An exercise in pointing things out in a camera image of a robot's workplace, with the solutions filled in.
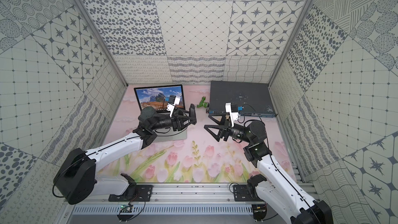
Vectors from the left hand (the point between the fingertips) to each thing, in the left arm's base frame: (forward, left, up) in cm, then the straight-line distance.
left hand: (192, 112), depth 68 cm
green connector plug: (+28, -3, -29) cm, 41 cm away
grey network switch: (+32, -40, -28) cm, 58 cm away
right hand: (-5, -7, 0) cm, 8 cm away
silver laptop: (+24, +25, -18) cm, 39 cm away
